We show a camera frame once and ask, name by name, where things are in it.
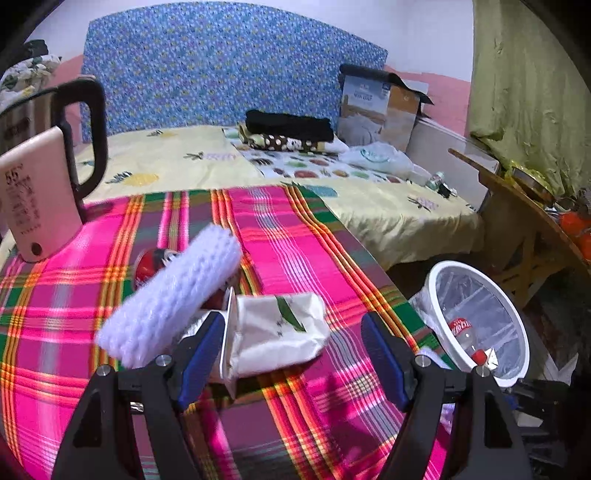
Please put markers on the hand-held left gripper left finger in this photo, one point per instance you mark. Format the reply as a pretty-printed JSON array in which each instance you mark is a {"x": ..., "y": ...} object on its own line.
[{"x": 198, "y": 360}]

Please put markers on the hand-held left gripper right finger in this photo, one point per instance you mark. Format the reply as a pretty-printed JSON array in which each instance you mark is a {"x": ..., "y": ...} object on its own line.
[{"x": 385, "y": 360}]

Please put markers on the white round trash bin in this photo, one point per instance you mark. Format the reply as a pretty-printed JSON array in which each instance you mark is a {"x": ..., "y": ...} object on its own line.
[{"x": 437, "y": 323}]

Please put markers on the white foam fruit net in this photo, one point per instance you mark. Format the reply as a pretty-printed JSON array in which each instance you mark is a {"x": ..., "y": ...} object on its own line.
[{"x": 171, "y": 295}]

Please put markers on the clear plastic cola bottle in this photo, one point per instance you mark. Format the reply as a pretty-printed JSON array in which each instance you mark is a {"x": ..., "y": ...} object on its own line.
[{"x": 464, "y": 334}]

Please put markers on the red drink can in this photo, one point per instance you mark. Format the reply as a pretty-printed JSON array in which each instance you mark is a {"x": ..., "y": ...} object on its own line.
[{"x": 150, "y": 267}]

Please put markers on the clear plastic bin liner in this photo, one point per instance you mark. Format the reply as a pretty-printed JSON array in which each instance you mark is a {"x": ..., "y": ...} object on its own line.
[{"x": 489, "y": 304}]

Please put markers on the yellow pineapple bed sheet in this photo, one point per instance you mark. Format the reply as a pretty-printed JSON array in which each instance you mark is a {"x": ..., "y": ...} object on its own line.
[{"x": 406, "y": 217}]

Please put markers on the pink green plaid tablecloth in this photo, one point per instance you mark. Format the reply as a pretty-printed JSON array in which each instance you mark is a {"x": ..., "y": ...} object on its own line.
[{"x": 300, "y": 230}]

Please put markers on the small bottle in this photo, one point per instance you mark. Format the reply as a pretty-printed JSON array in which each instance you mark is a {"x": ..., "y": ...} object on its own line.
[{"x": 438, "y": 182}]

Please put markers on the wooden folding table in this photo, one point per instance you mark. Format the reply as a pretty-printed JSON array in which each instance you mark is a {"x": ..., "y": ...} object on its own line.
[{"x": 512, "y": 217}]

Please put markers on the white plastic bag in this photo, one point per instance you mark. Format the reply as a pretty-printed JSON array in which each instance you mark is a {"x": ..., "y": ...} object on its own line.
[{"x": 376, "y": 159}]

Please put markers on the white fruit print cloth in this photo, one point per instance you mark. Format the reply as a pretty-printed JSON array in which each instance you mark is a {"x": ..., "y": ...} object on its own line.
[{"x": 314, "y": 166}]

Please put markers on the white cabinet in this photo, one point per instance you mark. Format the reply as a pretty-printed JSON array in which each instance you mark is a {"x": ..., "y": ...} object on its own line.
[{"x": 443, "y": 147}]

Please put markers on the gold metal tray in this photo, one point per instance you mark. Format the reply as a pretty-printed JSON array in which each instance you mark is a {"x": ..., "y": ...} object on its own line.
[{"x": 531, "y": 182}]

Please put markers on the brown polka dot cloth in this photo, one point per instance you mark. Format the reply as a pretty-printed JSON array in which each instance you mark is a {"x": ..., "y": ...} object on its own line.
[{"x": 286, "y": 145}]

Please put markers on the steel electric kettle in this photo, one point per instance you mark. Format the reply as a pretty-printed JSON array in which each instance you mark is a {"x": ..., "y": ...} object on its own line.
[{"x": 37, "y": 184}]

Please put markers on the open cardboard box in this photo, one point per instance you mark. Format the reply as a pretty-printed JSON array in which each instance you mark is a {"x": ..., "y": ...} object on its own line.
[{"x": 383, "y": 110}]

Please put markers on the folded black clothing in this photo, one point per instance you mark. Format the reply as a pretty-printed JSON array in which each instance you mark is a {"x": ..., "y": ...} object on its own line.
[{"x": 288, "y": 124}]

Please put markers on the blue floral mattress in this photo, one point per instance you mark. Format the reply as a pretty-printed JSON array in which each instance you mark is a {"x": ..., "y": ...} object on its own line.
[{"x": 231, "y": 69}]

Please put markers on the green curtain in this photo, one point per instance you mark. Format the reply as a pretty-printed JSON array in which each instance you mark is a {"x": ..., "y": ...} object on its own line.
[{"x": 521, "y": 83}]

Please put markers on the pineapple print bedding pile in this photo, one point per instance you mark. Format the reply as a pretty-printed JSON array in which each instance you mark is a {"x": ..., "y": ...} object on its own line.
[{"x": 27, "y": 74}]

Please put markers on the black clothing bundle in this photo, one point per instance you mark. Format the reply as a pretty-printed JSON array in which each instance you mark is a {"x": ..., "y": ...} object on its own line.
[{"x": 36, "y": 47}]

